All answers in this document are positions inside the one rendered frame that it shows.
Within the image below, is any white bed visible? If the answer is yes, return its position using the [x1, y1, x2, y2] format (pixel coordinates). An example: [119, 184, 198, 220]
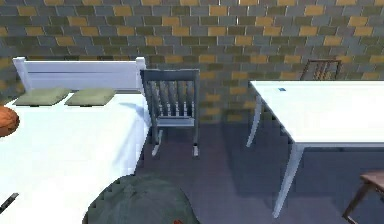
[0, 56, 152, 224]

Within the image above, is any grey green cap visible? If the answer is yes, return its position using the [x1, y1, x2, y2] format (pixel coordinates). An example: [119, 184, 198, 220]
[82, 174, 201, 224]

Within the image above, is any olive green pillow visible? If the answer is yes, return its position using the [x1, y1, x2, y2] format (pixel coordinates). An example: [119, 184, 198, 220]
[13, 87, 72, 108]
[64, 87, 117, 107]

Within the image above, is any dark brown wooden chair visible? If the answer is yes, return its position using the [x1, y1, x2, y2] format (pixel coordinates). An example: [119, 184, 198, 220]
[300, 59, 343, 81]

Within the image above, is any orange basketball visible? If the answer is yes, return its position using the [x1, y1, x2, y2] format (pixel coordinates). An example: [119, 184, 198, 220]
[0, 105, 20, 138]

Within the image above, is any brown wooden stool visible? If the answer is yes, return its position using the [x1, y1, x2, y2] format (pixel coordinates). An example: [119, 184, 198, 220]
[342, 170, 384, 224]

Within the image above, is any thin black stick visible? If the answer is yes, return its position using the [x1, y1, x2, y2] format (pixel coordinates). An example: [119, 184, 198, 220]
[0, 192, 20, 214]

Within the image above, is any grey wooden chair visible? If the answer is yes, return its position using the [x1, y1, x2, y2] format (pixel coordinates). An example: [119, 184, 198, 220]
[140, 68, 201, 158]

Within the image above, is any white table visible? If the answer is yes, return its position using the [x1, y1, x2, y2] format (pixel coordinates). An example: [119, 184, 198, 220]
[246, 80, 384, 219]

